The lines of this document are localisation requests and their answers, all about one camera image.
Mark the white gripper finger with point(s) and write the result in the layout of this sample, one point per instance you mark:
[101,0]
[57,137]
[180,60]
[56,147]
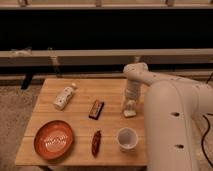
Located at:
[134,105]
[125,105]

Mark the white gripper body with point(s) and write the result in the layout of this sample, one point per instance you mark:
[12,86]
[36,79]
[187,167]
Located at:
[132,90]

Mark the white sponge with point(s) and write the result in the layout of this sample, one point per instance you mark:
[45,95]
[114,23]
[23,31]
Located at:
[129,112]

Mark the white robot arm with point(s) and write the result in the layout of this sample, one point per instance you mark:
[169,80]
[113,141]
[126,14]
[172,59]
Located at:
[169,104]

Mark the orange ceramic bowl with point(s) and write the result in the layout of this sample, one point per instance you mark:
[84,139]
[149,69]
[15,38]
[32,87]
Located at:
[53,139]

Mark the white plastic cup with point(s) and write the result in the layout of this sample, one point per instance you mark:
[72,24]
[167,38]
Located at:
[127,139]

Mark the wooden table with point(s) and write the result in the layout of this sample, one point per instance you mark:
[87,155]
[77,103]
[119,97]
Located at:
[76,113]

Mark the white bottle lying down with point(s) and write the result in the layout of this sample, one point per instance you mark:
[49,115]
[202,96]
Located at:
[64,96]

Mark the long wooden bench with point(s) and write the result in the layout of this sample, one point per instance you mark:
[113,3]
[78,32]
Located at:
[26,67]

